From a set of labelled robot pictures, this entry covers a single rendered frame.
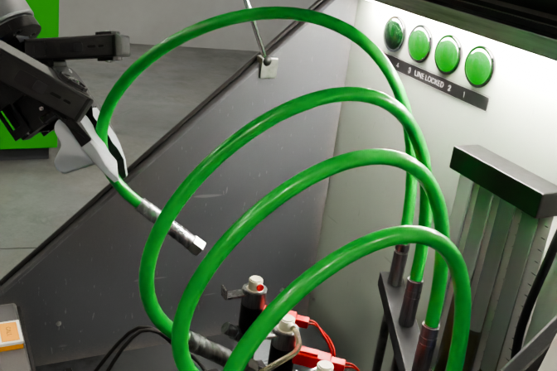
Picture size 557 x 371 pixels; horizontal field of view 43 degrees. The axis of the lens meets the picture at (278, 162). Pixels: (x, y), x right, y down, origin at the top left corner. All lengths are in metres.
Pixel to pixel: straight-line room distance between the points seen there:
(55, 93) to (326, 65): 0.58
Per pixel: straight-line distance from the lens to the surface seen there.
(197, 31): 0.77
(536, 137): 0.83
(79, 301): 1.12
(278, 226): 1.18
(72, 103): 0.62
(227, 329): 0.82
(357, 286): 1.14
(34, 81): 0.62
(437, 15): 0.91
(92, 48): 0.82
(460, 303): 0.61
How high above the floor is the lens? 1.54
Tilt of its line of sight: 21 degrees down
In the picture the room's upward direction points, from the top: 8 degrees clockwise
